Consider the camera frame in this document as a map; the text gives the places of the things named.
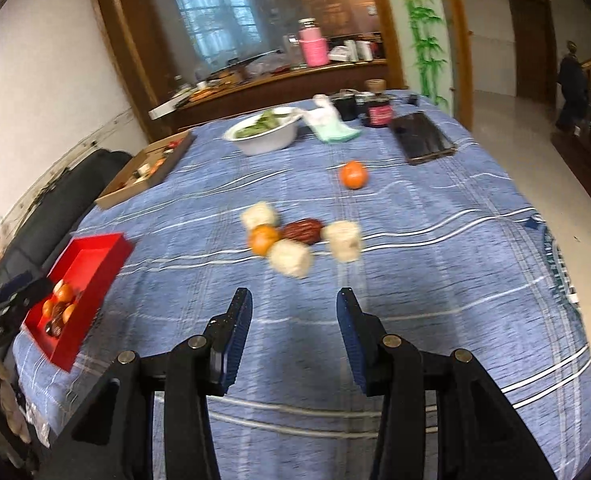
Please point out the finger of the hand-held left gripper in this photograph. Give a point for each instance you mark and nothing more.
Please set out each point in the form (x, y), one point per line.
(13, 281)
(35, 291)

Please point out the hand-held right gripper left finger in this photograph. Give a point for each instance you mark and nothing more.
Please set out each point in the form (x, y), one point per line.
(235, 340)

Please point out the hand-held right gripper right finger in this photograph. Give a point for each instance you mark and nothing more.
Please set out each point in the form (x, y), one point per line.
(355, 340)

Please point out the small orange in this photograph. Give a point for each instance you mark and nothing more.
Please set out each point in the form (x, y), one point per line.
(69, 313)
(49, 308)

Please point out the small sugarcane piece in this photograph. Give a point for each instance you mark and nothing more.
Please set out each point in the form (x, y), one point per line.
(57, 286)

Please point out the red tray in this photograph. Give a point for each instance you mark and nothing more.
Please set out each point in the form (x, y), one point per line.
(88, 270)

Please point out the blue checked tablecloth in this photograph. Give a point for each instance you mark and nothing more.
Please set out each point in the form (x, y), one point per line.
(425, 285)

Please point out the black bag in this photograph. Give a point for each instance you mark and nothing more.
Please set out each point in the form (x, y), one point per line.
(50, 200)

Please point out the wrinkled red date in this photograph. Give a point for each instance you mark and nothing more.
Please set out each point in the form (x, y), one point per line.
(301, 230)

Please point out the cardboard box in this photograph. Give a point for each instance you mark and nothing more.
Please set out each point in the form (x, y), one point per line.
(143, 172)

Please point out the orange mandarin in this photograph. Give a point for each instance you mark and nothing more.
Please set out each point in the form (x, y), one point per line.
(354, 175)

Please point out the white bowl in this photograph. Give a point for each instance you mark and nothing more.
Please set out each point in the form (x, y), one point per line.
(268, 141)

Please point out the smartphone in brown case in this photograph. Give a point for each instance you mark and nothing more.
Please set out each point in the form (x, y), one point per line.
(423, 137)

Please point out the green leafy vegetables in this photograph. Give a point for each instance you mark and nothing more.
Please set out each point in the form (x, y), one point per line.
(260, 124)

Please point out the white sock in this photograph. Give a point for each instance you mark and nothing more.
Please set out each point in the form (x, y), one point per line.
(330, 122)

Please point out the white board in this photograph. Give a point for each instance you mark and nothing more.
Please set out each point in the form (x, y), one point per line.
(168, 107)

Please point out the black jar with red label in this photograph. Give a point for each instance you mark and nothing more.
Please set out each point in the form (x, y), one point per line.
(378, 112)

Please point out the black pot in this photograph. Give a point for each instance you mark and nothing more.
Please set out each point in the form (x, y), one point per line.
(346, 106)

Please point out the small black object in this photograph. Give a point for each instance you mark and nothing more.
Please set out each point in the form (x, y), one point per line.
(413, 99)

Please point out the wooden holder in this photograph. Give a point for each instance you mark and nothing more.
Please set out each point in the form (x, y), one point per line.
(375, 85)

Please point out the clear plastic bag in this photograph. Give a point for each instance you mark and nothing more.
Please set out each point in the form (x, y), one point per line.
(265, 65)

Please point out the white box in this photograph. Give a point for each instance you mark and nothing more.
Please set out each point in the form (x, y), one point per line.
(343, 52)

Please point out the glass pitcher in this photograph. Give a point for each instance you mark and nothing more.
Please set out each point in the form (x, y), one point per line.
(291, 52)

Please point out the pink bottle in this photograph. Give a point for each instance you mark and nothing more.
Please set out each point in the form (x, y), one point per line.
(311, 45)

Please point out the dark coat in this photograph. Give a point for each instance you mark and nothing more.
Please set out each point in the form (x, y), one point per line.
(570, 85)

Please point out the brown wooden door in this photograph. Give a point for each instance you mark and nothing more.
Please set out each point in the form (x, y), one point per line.
(530, 45)

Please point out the green bamboo wall picture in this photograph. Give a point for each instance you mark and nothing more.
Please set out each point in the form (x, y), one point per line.
(425, 35)

